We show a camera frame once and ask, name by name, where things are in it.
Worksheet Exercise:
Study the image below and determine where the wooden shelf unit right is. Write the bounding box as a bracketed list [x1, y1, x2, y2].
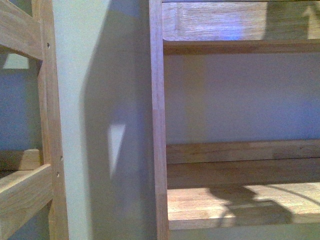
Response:
[149, 0, 320, 240]

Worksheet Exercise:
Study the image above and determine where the wooden shelf unit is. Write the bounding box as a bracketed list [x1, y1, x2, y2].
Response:
[149, 0, 320, 240]
[0, 0, 69, 240]

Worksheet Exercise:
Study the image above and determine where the wooden shelf unit left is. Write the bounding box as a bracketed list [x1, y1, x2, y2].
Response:
[0, 0, 69, 240]

